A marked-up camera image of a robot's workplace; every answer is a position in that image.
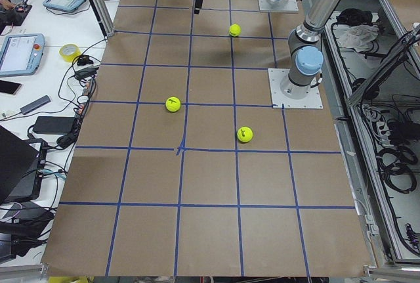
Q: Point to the black power adapter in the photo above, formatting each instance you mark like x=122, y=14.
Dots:
x=53, y=125

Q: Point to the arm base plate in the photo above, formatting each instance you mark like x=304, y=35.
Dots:
x=282, y=6
x=285, y=94

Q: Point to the tennis ball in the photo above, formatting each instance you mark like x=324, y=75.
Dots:
x=173, y=104
x=244, y=134
x=235, y=30

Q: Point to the aluminium frame post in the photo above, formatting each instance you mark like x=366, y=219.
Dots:
x=95, y=0

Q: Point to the far side tennis ball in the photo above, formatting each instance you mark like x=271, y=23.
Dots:
x=244, y=134

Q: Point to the centre tennis ball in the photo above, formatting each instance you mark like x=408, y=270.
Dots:
x=235, y=30

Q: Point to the grey usb hub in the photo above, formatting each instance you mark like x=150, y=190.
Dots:
x=35, y=105

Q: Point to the near teach pendant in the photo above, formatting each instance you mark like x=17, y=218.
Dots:
x=21, y=54

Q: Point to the yellow tape roll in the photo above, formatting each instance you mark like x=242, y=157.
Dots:
x=69, y=52

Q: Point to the black laptop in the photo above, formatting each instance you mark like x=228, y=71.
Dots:
x=21, y=165

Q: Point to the black smartphone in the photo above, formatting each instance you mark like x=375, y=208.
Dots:
x=9, y=88

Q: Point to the front tennis ball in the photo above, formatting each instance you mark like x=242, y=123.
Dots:
x=173, y=104

